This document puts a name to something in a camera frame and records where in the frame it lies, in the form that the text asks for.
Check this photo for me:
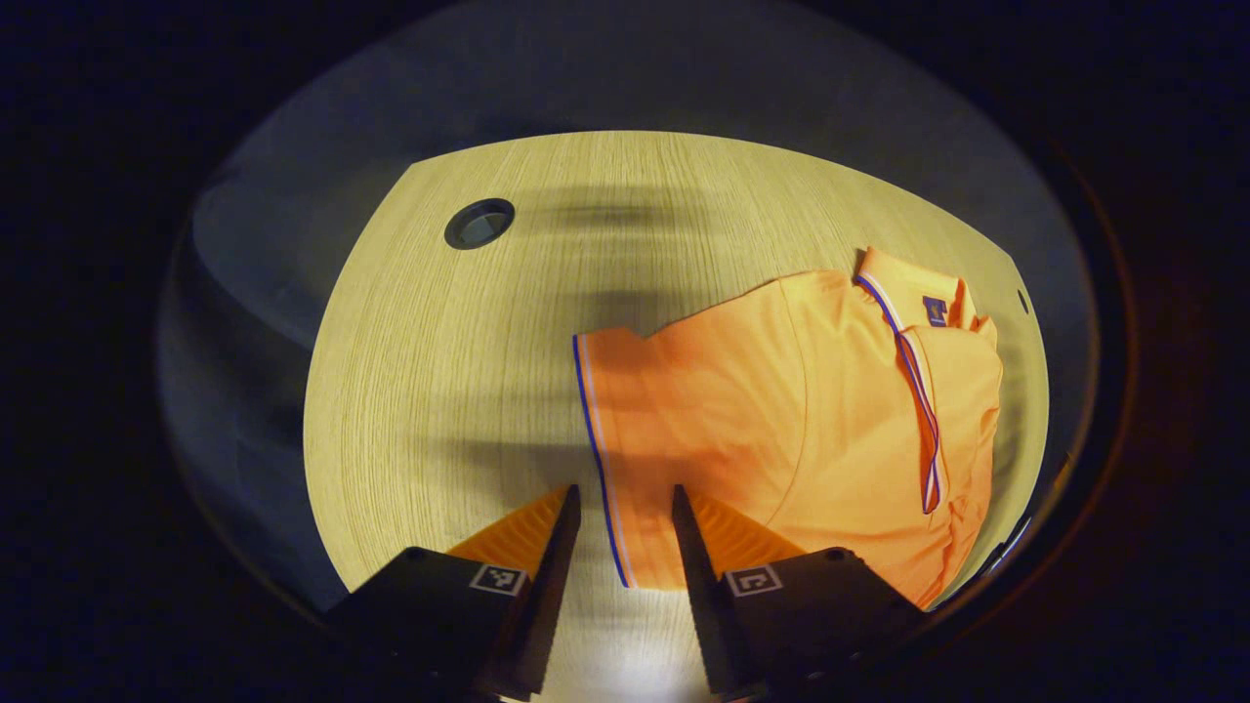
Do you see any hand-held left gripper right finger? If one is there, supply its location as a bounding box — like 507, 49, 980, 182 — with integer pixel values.
672, 485, 924, 699

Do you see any large black table grommet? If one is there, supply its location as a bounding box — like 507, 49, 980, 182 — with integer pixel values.
444, 198, 516, 250

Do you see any shiny metal frame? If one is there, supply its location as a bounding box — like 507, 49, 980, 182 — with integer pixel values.
977, 516, 1033, 587

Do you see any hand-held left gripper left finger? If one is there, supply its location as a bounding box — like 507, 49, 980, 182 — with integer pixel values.
327, 485, 582, 702

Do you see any orange T-shirt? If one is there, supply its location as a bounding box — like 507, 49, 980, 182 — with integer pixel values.
572, 246, 1004, 611

